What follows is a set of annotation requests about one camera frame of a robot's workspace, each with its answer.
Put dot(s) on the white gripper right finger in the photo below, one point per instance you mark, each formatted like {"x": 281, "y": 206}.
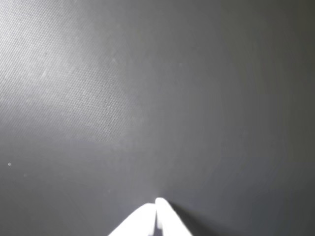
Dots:
{"x": 169, "y": 221}

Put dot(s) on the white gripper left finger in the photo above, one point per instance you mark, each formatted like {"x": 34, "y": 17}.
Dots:
{"x": 140, "y": 221}

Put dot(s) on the black table mat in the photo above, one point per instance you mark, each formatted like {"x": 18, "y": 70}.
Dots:
{"x": 172, "y": 98}

